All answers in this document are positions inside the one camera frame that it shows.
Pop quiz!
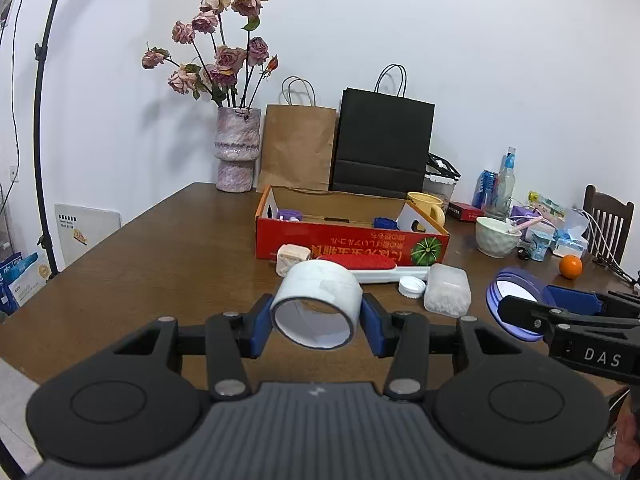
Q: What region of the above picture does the large blue-rimmed lid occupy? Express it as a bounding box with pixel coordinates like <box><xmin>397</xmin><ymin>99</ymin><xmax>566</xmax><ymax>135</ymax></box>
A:
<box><xmin>485</xmin><ymin>266</ymin><xmax>555</xmax><ymax>344</ymax></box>

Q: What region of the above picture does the small white cap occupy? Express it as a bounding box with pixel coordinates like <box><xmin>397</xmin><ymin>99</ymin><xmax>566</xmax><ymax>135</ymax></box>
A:
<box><xmin>398</xmin><ymin>276</ymin><xmax>426</xmax><ymax>299</ymax></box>

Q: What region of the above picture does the translucent plastic box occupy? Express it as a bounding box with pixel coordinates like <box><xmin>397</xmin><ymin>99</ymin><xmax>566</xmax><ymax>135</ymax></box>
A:
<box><xmin>423</xmin><ymin>263</ymin><xmax>472</xmax><ymax>318</ymax></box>

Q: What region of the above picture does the red white lint brush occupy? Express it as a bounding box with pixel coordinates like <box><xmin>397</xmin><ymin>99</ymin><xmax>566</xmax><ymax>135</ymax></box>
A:
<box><xmin>320</xmin><ymin>255</ymin><xmax>430</xmax><ymax>284</ymax></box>

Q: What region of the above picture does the white tape roll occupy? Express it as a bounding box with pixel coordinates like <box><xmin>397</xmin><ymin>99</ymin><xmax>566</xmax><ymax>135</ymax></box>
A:
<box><xmin>270</xmin><ymin>260</ymin><xmax>362</xmax><ymax>350</ymax></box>

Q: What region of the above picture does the beige cube charger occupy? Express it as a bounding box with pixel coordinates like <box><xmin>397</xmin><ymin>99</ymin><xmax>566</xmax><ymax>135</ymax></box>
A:
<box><xmin>276</xmin><ymin>244</ymin><xmax>311</xmax><ymax>278</ymax></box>

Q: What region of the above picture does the dark blue scalloped lid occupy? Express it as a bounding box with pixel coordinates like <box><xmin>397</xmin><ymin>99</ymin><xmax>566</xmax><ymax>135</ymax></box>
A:
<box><xmin>372</xmin><ymin>217</ymin><xmax>398</xmax><ymax>231</ymax></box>

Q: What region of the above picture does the purple jar lid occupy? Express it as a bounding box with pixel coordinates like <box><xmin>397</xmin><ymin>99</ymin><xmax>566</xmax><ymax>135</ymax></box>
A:
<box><xmin>277</xmin><ymin>209</ymin><xmax>304</xmax><ymax>221</ymax></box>

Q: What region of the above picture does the person's hand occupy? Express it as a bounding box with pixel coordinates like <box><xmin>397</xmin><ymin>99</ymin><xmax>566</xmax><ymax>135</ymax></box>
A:
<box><xmin>612</xmin><ymin>396</ymin><xmax>640</xmax><ymax>474</ymax></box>

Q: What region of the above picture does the orange fruit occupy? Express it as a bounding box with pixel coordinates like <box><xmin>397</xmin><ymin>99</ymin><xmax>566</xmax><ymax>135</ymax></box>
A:
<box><xmin>559</xmin><ymin>255</ymin><xmax>584</xmax><ymax>281</ymax></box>

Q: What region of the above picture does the blue tissue pack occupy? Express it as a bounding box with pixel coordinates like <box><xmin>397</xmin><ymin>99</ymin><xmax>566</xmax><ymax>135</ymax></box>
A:
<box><xmin>551</xmin><ymin>230</ymin><xmax>588</xmax><ymax>259</ymax></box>

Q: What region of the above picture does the white ceramic bowl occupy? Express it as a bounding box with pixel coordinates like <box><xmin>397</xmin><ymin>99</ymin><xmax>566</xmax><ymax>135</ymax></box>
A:
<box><xmin>475</xmin><ymin>217</ymin><xmax>521</xmax><ymax>259</ymax></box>

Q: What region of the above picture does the small blue yogurt cup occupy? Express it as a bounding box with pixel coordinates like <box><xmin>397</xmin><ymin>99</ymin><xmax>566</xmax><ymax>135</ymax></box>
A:
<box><xmin>529</xmin><ymin>230</ymin><xmax>553</xmax><ymax>262</ymax></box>

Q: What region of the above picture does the pink spoon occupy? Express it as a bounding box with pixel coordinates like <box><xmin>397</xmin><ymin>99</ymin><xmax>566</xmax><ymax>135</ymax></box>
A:
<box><xmin>509</xmin><ymin>216</ymin><xmax>544</xmax><ymax>234</ymax></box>

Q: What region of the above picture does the dark wooden chair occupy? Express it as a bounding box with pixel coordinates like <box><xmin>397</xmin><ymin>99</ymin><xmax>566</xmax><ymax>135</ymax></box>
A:
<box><xmin>582</xmin><ymin>184</ymin><xmax>634</xmax><ymax>264</ymax></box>

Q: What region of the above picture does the red flat box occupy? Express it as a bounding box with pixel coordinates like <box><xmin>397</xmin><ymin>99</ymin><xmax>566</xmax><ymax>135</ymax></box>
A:
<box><xmin>446</xmin><ymin>202</ymin><xmax>484</xmax><ymax>223</ymax></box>

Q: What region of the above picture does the blue soda can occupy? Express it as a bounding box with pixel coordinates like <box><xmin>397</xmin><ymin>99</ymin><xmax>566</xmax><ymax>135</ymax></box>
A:
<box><xmin>471</xmin><ymin>170</ymin><xmax>497</xmax><ymax>209</ymax></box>

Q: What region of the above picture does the clear soda bottle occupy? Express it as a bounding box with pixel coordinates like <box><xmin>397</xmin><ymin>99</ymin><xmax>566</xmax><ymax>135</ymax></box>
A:
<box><xmin>495</xmin><ymin>146</ymin><xmax>516</xmax><ymax>220</ymax></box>

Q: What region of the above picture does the yellow mug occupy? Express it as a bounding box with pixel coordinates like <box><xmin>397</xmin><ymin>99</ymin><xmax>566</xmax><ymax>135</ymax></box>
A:
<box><xmin>407</xmin><ymin>192</ymin><xmax>446</xmax><ymax>226</ymax></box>

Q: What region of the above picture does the red cardboard pumpkin box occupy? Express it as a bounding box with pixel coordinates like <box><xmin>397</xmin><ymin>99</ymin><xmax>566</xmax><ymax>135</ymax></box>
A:
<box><xmin>255</xmin><ymin>186</ymin><xmax>450</xmax><ymax>266</ymax></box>

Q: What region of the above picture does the clear food container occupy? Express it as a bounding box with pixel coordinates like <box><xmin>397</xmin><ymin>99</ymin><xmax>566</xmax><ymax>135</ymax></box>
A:
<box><xmin>422</xmin><ymin>153</ymin><xmax>461</xmax><ymax>211</ymax></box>

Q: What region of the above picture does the white panel on floor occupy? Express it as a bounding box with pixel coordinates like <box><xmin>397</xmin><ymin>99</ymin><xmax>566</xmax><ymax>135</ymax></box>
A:
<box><xmin>54</xmin><ymin>204</ymin><xmax>122</xmax><ymax>266</ymax></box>

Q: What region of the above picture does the black paper bag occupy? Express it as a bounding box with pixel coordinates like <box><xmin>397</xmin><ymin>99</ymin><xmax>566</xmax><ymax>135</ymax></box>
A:
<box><xmin>329</xmin><ymin>63</ymin><xmax>435</xmax><ymax>197</ymax></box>

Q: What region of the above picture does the purple textured vase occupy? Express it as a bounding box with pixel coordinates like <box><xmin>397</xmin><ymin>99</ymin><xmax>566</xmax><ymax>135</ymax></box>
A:
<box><xmin>214</xmin><ymin>106</ymin><xmax>262</xmax><ymax>193</ymax></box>

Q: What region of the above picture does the brown paper bag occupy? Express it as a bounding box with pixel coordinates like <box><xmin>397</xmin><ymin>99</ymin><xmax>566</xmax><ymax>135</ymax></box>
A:
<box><xmin>256</xmin><ymin>76</ymin><xmax>337</xmax><ymax>192</ymax></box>

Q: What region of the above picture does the dried pink rose bouquet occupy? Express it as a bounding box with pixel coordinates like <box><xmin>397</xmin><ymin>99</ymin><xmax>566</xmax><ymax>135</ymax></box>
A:
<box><xmin>141</xmin><ymin>0</ymin><xmax>279</xmax><ymax>110</ymax></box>

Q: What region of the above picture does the studio light on stand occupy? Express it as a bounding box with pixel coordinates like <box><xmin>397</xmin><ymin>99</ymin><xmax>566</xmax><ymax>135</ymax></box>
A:
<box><xmin>31</xmin><ymin>0</ymin><xmax>74</xmax><ymax>279</ymax></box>

